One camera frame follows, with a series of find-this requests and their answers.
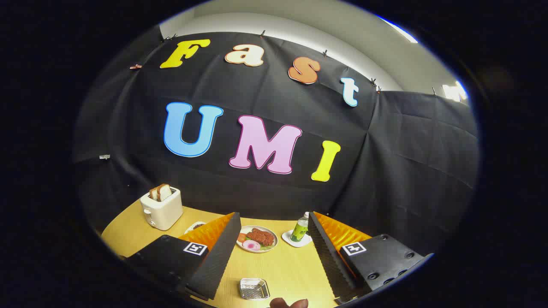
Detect bright window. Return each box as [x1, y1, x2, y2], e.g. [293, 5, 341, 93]
[442, 81, 468, 103]

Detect white oval food plate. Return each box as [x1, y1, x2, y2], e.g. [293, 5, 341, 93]
[236, 225, 278, 254]

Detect brown meat piece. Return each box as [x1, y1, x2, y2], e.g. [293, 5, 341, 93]
[246, 228, 275, 247]

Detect perforated metal tray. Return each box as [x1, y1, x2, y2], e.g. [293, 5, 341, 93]
[239, 278, 271, 300]

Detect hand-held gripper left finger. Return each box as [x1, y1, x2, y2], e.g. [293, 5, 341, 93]
[123, 212, 242, 301]

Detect white toaster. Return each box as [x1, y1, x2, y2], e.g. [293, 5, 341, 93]
[140, 187, 183, 231]

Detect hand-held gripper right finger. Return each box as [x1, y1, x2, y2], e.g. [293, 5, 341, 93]
[307, 211, 435, 305]

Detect green label bottle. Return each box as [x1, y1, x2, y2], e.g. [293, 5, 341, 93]
[290, 212, 310, 243]

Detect white square coaster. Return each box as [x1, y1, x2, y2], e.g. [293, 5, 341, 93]
[282, 230, 313, 248]

